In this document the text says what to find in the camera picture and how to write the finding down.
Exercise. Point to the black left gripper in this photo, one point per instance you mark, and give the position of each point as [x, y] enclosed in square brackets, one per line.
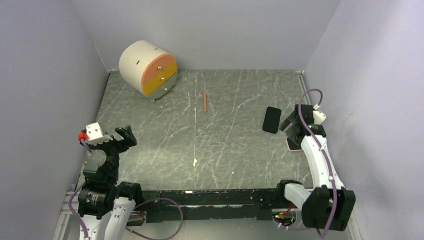
[128, 140]

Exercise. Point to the red-brown pencil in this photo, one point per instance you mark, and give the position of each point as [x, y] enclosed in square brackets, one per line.
[205, 102]

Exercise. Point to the aluminium frame rail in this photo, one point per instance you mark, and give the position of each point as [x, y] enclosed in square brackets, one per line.
[68, 227]

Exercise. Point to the black phone lying flat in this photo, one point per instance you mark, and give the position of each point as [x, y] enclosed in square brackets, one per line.
[271, 120]

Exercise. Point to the white round drawer cabinet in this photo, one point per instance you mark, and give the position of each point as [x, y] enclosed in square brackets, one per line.
[149, 69]

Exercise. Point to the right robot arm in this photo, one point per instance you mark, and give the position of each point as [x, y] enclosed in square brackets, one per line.
[328, 205]

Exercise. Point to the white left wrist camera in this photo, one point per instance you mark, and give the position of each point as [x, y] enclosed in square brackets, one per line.
[96, 135]

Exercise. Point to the black screen white phone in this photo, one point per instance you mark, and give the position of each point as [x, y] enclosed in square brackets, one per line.
[293, 144]

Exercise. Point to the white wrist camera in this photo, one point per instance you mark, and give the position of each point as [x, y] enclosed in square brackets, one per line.
[318, 116]
[96, 135]

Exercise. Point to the black base crossbar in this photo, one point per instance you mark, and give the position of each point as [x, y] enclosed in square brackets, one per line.
[212, 204]

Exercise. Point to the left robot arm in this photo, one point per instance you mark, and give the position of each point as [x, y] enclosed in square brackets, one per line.
[104, 204]

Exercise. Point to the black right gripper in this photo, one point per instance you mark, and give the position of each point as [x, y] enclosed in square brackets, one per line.
[290, 119]

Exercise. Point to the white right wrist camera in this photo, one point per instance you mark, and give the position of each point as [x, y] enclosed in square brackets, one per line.
[318, 116]

